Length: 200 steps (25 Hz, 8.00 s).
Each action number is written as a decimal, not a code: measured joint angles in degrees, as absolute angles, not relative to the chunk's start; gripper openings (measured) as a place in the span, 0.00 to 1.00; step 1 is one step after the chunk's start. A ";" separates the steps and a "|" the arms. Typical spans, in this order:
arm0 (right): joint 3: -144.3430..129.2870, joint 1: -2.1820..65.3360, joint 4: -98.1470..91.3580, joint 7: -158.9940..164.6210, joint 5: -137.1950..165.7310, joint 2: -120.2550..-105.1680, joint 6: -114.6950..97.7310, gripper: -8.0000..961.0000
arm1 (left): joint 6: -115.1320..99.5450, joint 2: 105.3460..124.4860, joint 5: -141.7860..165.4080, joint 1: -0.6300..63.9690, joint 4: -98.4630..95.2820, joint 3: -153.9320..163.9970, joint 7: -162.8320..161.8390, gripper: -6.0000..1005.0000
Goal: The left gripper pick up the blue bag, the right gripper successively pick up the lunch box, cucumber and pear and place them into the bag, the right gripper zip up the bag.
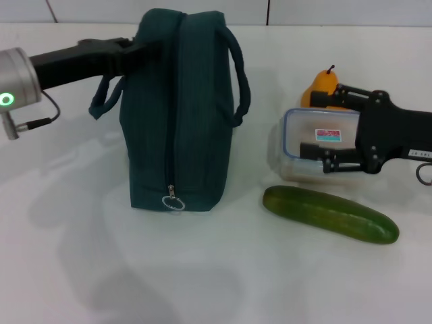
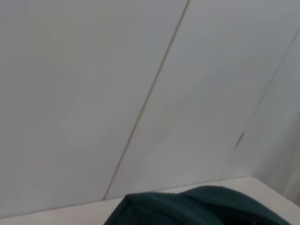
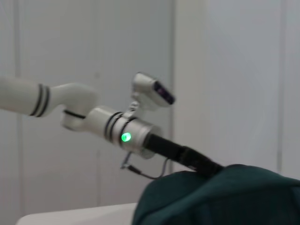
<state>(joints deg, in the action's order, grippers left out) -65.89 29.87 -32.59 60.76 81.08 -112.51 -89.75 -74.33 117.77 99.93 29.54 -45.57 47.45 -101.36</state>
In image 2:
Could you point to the dark teal fabric bag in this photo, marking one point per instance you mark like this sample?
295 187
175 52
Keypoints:
199 208

